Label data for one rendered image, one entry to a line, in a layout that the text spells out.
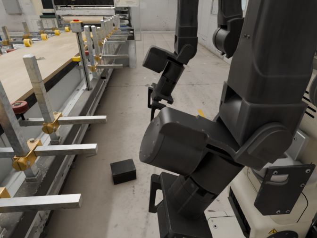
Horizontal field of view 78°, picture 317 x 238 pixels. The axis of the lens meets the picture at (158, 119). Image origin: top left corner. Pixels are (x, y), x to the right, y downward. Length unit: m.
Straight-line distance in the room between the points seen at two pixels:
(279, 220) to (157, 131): 0.53
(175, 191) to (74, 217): 1.44
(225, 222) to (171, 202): 1.01
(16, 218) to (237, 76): 0.82
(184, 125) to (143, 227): 1.37
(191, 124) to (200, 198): 0.10
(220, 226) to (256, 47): 1.14
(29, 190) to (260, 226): 0.82
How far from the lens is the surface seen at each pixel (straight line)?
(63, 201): 0.70
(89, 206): 1.71
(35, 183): 0.97
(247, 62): 0.21
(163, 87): 0.64
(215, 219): 1.28
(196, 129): 0.21
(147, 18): 11.00
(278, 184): 0.50
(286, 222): 0.69
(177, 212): 0.30
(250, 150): 0.21
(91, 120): 1.08
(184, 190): 0.28
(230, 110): 0.24
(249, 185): 0.76
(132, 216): 1.60
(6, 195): 0.83
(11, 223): 0.89
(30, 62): 0.99
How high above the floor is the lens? 1.33
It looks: 30 degrees down
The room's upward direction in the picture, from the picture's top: straight up
